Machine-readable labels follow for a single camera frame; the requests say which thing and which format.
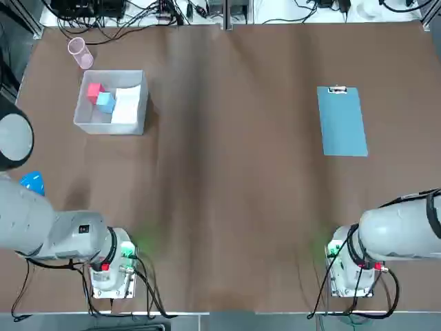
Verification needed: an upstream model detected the white plastic bin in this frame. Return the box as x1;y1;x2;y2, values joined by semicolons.
72;70;150;136

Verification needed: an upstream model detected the light blue block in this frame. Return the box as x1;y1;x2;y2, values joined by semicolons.
96;92;116;114

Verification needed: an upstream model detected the black electronics box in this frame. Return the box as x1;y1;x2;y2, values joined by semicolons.
51;0;127;19

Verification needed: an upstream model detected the white A4 paper sheet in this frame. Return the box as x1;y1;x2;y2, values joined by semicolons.
110;86;141;124

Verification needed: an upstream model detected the thin black cable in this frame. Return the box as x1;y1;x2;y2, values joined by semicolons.
11;257;36;322

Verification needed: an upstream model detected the red block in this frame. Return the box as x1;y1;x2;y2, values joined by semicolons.
85;82;105;104

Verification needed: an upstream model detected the slanted aluminium rail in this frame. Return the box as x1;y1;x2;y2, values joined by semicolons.
420;0;441;32

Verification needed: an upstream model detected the pink translucent cup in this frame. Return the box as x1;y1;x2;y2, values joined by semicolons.
68;37;94;70

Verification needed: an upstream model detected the blue A4 clipboard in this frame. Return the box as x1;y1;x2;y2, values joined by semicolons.
316;85;369;158

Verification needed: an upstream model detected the white round dish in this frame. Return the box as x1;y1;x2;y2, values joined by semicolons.
356;0;380;21

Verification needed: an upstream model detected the power strip with plugs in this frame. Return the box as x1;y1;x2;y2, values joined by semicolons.
156;0;185;26

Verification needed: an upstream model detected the blue plastic piece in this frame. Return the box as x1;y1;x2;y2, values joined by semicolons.
19;171;46;197

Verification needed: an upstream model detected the aluminium post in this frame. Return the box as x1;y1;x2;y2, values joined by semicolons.
223;0;234;32

